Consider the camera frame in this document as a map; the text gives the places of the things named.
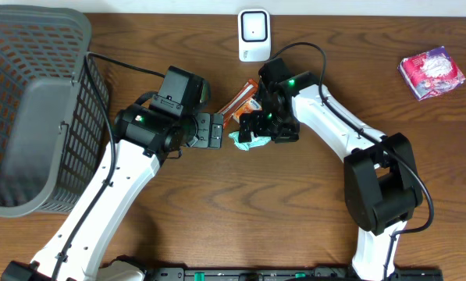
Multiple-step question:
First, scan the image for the small orange tissue pack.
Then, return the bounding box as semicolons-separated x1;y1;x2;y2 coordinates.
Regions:
233;98;261;123

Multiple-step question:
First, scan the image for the teal packet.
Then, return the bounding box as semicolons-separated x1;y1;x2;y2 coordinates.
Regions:
228;131;271;151

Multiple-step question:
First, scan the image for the orange red snack bar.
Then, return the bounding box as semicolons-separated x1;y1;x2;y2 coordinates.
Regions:
218;79;258;128

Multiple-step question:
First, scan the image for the purple red snack bag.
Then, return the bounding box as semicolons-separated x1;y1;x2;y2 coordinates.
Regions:
397;46;466;101

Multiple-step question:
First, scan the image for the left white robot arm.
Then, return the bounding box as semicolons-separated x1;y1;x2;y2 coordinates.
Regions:
1;104;223;280

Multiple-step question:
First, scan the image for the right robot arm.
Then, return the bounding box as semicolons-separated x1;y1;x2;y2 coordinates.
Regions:
239;71;427;280

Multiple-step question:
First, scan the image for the grey plastic shopping basket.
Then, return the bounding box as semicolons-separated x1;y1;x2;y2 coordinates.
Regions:
0;5;109;218

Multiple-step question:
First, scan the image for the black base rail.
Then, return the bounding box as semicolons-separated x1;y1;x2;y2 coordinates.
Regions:
99;265;444;281

